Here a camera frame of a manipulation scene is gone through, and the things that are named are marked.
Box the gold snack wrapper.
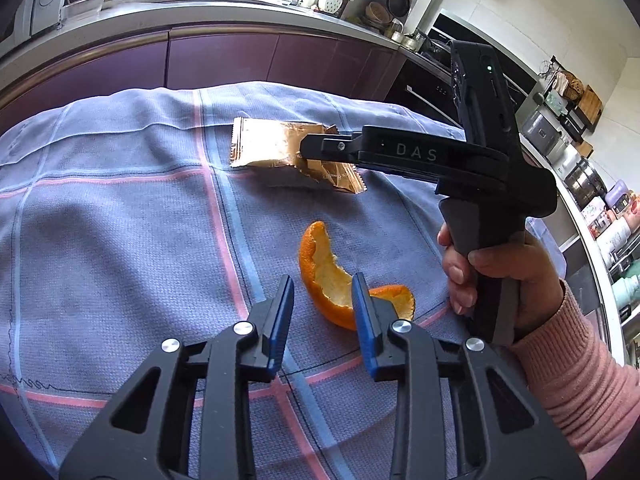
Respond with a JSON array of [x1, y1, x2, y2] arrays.
[[230, 117, 367, 194]]

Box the large orange peel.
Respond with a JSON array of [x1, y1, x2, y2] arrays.
[[298, 221, 416, 332]]

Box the person's right hand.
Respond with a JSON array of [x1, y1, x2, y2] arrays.
[[437, 224, 565, 334]]

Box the purple base cabinets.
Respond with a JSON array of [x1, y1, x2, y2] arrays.
[[1, 24, 406, 130]]

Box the black built-in oven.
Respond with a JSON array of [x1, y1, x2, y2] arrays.
[[385, 10, 542, 126]]

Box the hanging frying pan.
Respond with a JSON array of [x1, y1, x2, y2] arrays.
[[386, 0, 411, 18]]

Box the blue checked tablecloth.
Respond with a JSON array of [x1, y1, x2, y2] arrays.
[[1, 82, 465, 479]]

